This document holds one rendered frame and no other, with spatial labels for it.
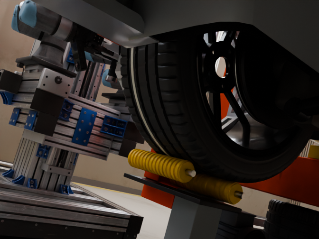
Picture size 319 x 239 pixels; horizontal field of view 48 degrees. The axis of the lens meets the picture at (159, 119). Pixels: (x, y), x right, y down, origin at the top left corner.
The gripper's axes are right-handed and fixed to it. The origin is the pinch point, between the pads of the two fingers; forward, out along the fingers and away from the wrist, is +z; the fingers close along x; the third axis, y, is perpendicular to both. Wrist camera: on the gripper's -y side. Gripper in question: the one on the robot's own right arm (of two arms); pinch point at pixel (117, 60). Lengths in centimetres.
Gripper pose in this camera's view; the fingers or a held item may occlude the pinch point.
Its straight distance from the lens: 131.3
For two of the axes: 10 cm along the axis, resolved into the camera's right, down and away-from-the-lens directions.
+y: 2.7, -9.5, 1.2
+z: 7.6, 2.9, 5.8
